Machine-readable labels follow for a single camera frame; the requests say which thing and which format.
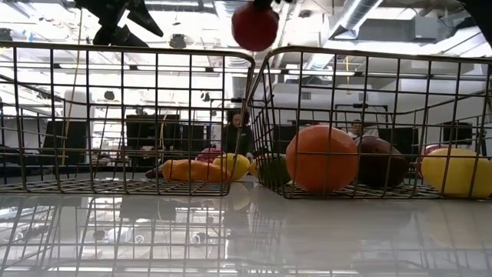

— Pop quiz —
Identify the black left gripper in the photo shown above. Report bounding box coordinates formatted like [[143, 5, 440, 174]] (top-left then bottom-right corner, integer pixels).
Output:
[[75, 0, 165, 48]]

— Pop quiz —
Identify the small purple vegetable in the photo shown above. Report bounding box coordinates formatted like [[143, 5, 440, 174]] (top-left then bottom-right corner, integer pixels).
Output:
[[145, 165, 165, 180]]

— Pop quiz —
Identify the orange carrot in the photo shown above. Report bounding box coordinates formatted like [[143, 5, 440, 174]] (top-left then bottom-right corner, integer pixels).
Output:
[[161, 159, 231, 183]]

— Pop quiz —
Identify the yellow lemon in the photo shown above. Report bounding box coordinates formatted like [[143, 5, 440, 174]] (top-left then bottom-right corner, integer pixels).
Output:
[[212, 152, 251, 182], [421, 148, 492, 199]]

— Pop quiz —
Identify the orange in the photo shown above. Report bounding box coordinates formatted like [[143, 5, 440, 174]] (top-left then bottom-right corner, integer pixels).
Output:
[[285, 125, 361, 193]]

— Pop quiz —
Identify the orange-yellow lemon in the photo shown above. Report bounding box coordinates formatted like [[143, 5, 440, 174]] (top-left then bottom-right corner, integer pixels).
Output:
[[248, 159, 262, 179]]

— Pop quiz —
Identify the light green pear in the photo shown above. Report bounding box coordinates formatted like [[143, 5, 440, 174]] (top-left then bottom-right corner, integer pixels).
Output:
[[258, 152, 293, 186]]

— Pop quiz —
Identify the dark red apple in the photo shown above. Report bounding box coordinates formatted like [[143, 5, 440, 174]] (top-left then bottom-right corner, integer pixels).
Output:
[[355, 135, 409, 189]]

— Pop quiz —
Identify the black monitor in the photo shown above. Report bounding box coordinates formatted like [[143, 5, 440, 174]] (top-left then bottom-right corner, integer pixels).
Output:
[[125, 114, 181, 150], [441, 122, 474, 145], [42, 121, 88, 162]]

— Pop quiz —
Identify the person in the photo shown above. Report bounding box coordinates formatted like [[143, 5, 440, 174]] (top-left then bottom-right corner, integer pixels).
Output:
[[345, 118, 380, 142], [221, 111, 255, 161]]

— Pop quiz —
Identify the wire basket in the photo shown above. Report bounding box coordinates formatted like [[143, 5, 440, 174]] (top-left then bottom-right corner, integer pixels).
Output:
[[0, 41, 257, 197], [245, 45, 492, 201]]

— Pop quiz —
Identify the silver ceiling duct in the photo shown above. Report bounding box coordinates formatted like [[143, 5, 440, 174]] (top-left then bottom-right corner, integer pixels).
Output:
[[330, 0, 385, 39]]

